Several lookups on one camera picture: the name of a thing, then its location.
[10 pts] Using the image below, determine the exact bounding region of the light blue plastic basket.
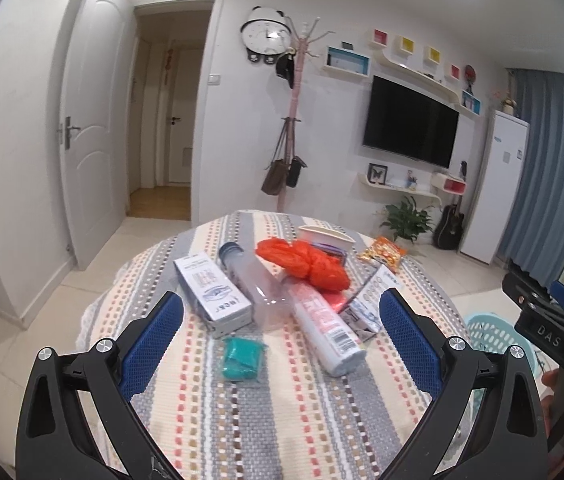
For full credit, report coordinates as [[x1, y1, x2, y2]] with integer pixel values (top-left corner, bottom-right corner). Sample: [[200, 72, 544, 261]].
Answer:
[[465, 313, 536, 366]]

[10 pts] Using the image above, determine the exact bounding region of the pink white tube canister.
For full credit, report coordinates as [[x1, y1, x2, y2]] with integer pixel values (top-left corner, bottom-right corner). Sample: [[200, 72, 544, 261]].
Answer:
[[282, 276, 367, 377]]

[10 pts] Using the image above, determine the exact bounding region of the white blue long box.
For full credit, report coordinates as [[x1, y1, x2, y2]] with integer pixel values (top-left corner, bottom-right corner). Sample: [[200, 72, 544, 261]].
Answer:
[[340, 266, 402, 342]]

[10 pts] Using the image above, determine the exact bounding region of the white small box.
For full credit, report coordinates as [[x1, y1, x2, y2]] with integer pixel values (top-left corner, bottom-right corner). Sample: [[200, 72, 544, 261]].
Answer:
[[174, 252, 253, 338]]

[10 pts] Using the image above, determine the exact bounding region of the orange panda snack packet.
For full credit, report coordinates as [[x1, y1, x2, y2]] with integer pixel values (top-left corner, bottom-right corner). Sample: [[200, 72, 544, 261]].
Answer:
[[358, 236, 407, 272]]

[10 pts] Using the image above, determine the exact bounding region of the clear plastic bottle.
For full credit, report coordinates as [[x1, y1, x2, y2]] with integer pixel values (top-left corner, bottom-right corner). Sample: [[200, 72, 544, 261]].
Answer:
[[218, 242, 291, 332]]

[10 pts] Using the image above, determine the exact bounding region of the purple small carton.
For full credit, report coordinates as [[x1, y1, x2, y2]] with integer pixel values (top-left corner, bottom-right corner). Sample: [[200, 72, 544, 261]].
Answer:
[[311, 243, 347, 266]]

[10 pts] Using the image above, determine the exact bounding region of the orange plastic bag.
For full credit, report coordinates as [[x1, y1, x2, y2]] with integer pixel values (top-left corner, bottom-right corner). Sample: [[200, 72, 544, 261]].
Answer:
[[255, 237, 350, 292]]

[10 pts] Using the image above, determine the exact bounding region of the pink plastic pouch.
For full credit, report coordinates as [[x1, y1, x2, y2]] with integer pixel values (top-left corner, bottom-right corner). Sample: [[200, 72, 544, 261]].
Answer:
[[320, 290, 355, 314]]

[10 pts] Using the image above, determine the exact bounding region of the black acoustic guitar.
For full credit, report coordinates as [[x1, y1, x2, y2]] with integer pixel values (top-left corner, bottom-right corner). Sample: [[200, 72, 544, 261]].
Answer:
[[433, 160, 468, 250]]

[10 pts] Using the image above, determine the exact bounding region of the teal crumpled wrapper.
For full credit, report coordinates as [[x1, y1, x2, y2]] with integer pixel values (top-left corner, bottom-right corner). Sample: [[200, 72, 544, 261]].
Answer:
[[222, 337, 266, 382]]

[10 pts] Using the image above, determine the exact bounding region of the green potted plant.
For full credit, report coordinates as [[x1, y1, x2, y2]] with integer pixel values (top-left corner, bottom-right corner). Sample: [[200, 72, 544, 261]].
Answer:
[[380, 196, 434, 244]]

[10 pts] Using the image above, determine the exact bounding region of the white standing air conditioner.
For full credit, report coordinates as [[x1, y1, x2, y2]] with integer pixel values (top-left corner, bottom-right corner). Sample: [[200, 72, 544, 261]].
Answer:
[[459, 112, 529, 264]]

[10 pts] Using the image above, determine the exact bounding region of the striped woven tablecloth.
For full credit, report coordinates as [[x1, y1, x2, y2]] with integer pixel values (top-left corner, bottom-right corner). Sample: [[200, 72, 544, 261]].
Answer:
[[75, 209, 473, 480]]

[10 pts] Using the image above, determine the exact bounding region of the blue curtain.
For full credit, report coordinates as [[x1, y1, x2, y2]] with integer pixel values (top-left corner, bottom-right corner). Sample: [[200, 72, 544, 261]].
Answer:
[[499, 70, 564, 285]]

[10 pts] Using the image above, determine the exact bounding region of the white curved upper shelf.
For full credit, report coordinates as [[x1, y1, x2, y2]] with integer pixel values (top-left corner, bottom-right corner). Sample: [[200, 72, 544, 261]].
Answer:
[[374, 50, 460, 105]]

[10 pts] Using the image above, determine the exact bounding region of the black hanging pouch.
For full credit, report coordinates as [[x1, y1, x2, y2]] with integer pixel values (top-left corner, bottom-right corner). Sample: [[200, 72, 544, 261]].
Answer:
[[284, 117, 307, 188]]

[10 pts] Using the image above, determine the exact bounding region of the brown hanging bag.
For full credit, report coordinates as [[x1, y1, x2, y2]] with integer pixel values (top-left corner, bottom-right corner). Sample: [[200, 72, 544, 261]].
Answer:
[[261, 117, 290, 196]]

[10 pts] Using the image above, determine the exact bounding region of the white open door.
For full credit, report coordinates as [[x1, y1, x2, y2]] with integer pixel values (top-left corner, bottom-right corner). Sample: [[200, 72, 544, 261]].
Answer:
[[60, 0, 136, 270]]

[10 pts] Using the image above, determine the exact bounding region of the black hanging hat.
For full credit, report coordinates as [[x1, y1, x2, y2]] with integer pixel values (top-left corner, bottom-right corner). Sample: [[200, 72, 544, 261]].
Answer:
[[276, 51, 295, 89]]

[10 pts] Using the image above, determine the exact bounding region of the pink coat rack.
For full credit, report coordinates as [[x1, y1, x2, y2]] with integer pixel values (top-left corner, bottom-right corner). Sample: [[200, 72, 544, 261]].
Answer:
[[275, 15, 338, 214]]

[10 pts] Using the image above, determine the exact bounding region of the pink white wall box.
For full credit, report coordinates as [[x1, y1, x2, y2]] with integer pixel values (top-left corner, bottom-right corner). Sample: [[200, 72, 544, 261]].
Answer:
[[431, 172, 466, 196]]

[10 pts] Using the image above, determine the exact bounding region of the white lower wall shelf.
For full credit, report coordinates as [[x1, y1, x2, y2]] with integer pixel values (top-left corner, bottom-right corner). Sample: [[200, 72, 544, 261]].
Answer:
[[358, 174, 442, 207]]

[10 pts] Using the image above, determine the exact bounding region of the butterfly picture frame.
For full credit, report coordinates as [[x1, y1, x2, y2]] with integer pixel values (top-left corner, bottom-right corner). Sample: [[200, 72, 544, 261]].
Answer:
[[367, 162, 388, 185]]

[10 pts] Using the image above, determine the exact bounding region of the black wall television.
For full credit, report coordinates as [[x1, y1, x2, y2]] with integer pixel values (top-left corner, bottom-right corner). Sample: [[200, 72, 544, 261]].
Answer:
[[362, 76, 460, 168]]

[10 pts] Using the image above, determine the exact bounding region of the blue white wall cubby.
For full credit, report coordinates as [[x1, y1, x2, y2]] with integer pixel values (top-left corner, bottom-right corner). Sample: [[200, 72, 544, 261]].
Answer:
[[323, 46, 371, 78]]

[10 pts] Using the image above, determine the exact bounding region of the panda wall clock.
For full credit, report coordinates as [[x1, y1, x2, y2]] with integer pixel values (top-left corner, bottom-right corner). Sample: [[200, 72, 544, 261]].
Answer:
[[240, 6, 292, 65]]

